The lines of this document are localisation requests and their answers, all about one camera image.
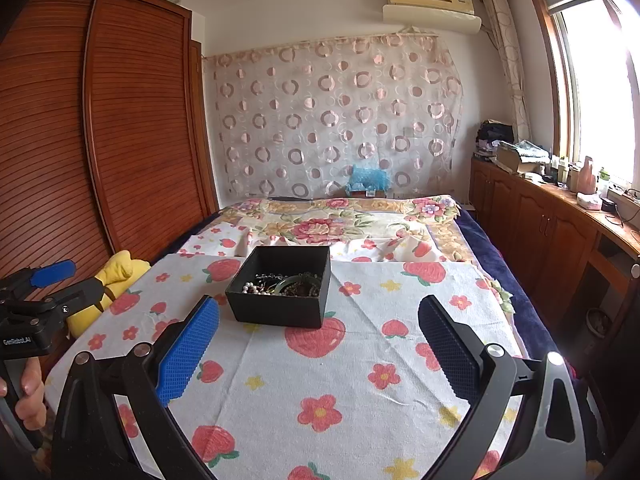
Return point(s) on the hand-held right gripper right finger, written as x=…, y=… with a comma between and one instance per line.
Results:
x=450, y=350

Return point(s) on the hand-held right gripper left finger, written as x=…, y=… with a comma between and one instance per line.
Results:
x=187, y=355

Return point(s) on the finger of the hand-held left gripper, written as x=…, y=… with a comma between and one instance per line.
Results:
x=90, y=292
x=52, y=271

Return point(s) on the black cardboard box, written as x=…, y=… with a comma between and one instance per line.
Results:
x=272, y=312

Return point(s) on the pale green jade bangle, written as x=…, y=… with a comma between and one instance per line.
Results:
x=290, y=286

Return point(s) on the person's left hand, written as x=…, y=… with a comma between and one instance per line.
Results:
x=31, y=390

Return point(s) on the yellow plush toy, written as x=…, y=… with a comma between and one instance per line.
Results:
x=117, y=270

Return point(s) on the dark blue bed sheet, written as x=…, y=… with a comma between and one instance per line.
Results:
x=505, y=270

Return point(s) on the strawberry print blanket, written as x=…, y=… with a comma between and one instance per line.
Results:
x=350, y=410

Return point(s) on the waste bin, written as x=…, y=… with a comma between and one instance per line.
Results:
x=598, y=325

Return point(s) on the wooden side cabinet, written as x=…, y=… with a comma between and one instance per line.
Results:
x=540, y=225

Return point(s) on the wooden slatted wardrobe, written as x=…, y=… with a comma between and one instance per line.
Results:
x=135, y=135

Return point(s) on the small brown box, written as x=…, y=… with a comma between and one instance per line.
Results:
x=369, y=193

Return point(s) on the floral blanket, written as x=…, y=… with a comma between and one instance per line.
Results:
x=320, y=227

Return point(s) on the blue mesh bag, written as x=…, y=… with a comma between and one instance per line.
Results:
x=367, y=177

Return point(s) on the tissue box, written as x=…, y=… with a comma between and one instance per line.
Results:
x=588, y=201

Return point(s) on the pile of dark clothes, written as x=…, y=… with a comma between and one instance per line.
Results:
x=495, y=135

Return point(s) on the pink bottle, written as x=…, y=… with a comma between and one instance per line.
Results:
x=587, y=175

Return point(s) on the circle pattern window curtain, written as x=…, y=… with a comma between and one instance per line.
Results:
x=510, y=60

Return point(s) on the window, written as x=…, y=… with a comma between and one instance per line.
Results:
x=600, y=85

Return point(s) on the circle pattern wall curtain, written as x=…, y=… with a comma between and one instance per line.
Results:
x=325, y=110

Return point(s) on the wall air conditioner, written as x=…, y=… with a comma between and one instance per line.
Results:
x=430, y=7

